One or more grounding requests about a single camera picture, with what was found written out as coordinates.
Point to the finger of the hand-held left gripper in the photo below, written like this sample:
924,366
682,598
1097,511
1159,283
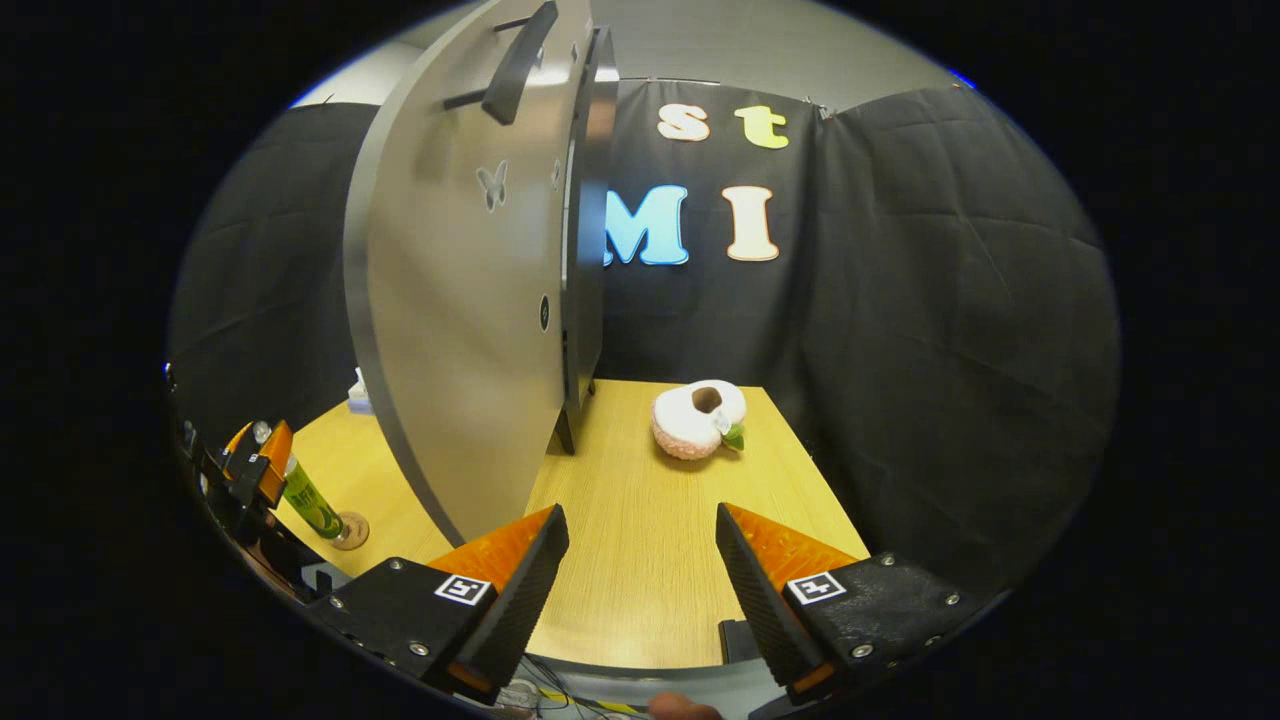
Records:
272,470
236,440

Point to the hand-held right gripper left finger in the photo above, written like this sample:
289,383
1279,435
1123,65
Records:
520,590

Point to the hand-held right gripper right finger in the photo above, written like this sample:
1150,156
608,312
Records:
760,600

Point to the green label plastic bottle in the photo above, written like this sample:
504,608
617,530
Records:
312,505

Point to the round coaster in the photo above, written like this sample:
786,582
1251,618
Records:
352,532

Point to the beige cabinet door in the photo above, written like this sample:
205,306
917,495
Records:
450,300

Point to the grey cabinet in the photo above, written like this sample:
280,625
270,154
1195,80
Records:
592,250

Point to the small paper booklets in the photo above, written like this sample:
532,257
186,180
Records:
359,395

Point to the white pink plush toy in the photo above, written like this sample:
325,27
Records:
695,420

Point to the black backdrop cloth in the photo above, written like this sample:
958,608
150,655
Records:
900,330

